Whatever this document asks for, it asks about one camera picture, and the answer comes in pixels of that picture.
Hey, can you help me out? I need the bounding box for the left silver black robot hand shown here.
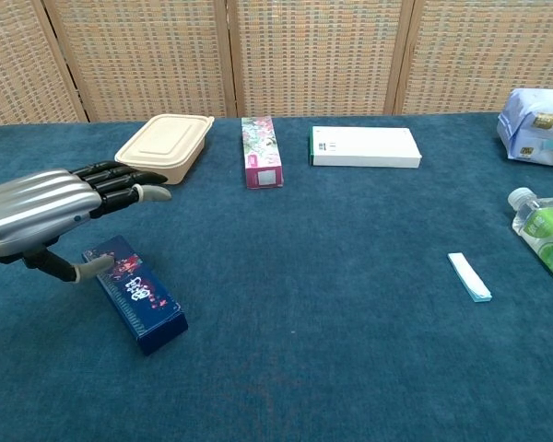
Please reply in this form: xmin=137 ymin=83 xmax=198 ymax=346
xmin=0 ymin=160 xmax=173 ymax=285

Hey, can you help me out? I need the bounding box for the dark blue glasses case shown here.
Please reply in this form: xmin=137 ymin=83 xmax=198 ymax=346
xmin=81 ymin=235 xmax=189 ymax=356

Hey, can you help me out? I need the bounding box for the beige lidded lunch box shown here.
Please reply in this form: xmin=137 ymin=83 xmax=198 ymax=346
xmin=113 ymin=114 xmax=216 ymax=186

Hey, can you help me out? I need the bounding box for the pink floral carton box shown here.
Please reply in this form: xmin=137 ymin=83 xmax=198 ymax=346
xmin=241 ymin=115 xmax=286 ymax=191

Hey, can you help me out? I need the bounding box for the woven bamboo folding screen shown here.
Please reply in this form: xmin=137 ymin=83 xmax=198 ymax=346
xmin=0 ymin=0 xmax=553 ymax=126

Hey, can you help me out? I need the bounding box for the flat white cardboard box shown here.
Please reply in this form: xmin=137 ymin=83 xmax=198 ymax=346
xmin=309 ymin=125 xmax=423 ymax=169

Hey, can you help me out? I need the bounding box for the blue carpet table cloth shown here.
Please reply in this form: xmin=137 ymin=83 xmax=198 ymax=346
xmin=0 ymin=111 xmax=553 ymax=442

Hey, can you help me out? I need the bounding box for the small white paper pack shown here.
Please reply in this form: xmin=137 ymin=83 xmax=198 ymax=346
xmin=447 ymin=251 xmax=493 ymax=304

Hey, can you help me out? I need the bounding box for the pale blue wipes pack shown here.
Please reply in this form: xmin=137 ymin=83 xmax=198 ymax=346
xmin=496 ymin=87 xmax=553 ymax=169

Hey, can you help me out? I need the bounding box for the clear green label water bottle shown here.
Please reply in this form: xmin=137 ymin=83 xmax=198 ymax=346
xmin=507 ymin=186 xmax=553 ymax=291

